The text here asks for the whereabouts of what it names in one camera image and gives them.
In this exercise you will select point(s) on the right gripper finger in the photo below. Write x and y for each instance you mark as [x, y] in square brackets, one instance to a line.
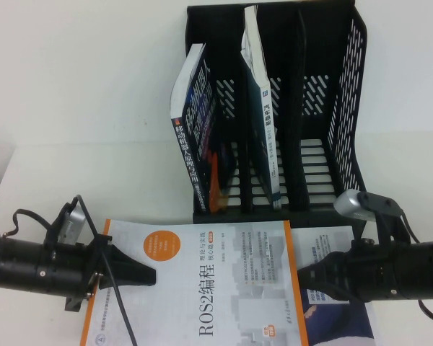
[324, 274]

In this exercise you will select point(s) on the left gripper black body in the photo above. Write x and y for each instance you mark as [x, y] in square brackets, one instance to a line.
[72, 266]

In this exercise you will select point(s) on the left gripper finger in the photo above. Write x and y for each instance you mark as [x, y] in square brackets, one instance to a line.
[133, 270]

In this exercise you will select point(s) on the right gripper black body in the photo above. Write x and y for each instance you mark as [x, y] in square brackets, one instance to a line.
[371, 270]

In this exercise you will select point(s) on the white orange ROS2 book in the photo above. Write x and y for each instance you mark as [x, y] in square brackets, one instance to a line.
[202, 288]

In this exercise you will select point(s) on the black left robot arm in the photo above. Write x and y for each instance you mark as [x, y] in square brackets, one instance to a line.
[14, 263]

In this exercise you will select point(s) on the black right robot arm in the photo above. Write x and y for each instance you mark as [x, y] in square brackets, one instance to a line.
[425, 270]

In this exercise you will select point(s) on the dark blue mobile robot book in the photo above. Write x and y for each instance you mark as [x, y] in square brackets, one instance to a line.
[187, 151]

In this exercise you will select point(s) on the teal book with white spine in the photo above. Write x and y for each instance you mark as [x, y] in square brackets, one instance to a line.
[265, 119]

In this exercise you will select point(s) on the black perforated plastic book stand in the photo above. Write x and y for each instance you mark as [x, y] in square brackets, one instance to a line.
[274, 39]

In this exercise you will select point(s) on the magazine with man portrait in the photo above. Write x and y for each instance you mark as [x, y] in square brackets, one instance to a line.
[328, 238]

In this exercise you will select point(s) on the black left camera bracket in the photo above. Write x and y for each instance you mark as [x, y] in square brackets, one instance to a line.
[54, 230]

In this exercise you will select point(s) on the black camera bracket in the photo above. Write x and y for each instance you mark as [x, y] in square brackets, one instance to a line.
[54, 230]
[384, 230]

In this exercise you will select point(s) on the black right camera bracket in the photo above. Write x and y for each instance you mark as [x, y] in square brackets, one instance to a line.
[384, 230]

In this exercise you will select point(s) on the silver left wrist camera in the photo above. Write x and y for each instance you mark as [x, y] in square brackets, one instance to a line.
[72, 223]

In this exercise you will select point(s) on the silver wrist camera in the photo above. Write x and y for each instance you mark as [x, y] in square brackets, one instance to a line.
[72, 223]
[350, 203]

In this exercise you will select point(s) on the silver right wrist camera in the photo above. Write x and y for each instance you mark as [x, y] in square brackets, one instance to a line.
[350, 203]

